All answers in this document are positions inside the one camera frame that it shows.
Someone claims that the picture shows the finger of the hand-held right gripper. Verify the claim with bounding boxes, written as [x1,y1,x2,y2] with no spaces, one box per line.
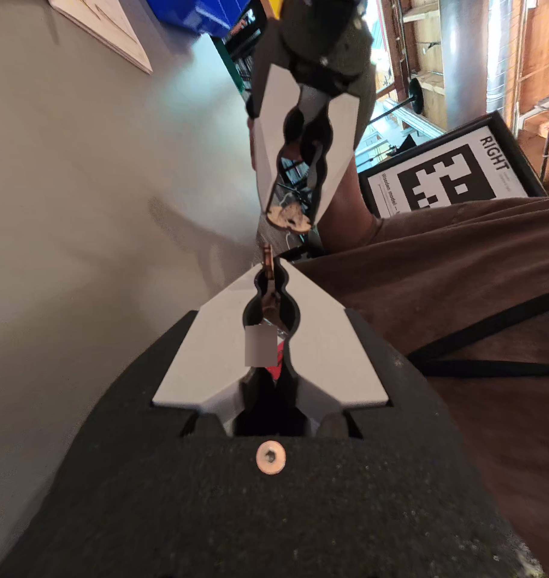
[310,96,362,225]
[251,63,299,216]

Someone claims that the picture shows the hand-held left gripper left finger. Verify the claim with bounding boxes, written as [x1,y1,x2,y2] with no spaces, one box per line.
[153,257,275,434]

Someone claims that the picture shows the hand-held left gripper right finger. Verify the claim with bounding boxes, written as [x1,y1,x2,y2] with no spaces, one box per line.
[278,257,389,430]

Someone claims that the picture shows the round wooden model part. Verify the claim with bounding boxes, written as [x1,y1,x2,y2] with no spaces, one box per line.
[265,202,312,234]

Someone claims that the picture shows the thin wooden model part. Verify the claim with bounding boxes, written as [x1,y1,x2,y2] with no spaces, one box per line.
[262,243,281,323]

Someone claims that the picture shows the person's right forearm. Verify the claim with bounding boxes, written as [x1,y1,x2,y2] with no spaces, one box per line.
[295,196,549,359]

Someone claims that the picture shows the person's right hand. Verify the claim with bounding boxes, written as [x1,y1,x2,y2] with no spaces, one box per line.
[319,156,384,253]

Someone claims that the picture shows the green plastic crate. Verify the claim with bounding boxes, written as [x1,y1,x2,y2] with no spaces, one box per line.
[211,27,257,93]

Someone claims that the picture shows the framed marker sign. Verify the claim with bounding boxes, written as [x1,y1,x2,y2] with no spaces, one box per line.
[358,110,549,218]

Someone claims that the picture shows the blue plastic bin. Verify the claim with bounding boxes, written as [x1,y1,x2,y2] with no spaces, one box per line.
[146,0,257,38]

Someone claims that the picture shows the white instruction booklet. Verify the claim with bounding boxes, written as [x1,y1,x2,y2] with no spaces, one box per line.
[49,0,153,75]

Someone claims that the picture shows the person's brown clothing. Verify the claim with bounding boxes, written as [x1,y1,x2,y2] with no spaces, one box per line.
[408,289,549,578]

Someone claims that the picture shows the metal duct column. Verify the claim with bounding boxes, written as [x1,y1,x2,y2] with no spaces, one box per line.
[441,0,514,132]

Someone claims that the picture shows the black strap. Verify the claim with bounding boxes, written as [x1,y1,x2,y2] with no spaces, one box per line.
[408,298,549,380]

